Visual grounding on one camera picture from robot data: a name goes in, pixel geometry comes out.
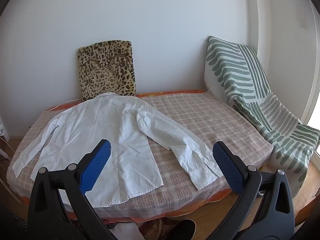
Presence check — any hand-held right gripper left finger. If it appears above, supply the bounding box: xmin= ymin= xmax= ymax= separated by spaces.
xmin=27 ymin=139 xmax=118 ymax=240

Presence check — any white long-sleeved shirt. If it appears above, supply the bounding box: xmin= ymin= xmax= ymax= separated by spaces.
xmin=12 ymin=92 xmax=224 ymax=208

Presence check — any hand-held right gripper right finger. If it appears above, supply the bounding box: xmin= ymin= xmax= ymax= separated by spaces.
xmin=207 ymin=141 xmax=295 ymax=240

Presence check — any orange floral bed sheet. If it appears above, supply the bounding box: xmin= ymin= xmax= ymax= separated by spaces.
xmin=19 ymin=88 xmax=234 ymax=222

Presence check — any pink plaid blanket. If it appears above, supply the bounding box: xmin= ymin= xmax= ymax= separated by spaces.
xmin=6 ymin=91 xmax=274 ymax=224

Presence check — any leopard print cushion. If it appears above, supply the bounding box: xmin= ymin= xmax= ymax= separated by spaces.
xmin=77 ymin=40 xmax=137 ymax=102

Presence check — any green striped white pillow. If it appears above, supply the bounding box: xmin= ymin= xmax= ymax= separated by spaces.
xmin=204 ymin=36 xmax=320 ymax=195

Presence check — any black shoe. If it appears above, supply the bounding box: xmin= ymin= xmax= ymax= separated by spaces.
xmin=170 ymin=219 xmax=197 ymax=240

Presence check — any white cable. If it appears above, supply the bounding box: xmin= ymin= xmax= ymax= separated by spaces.
xmin=46 ymin=99 xmax=78 ymax=112

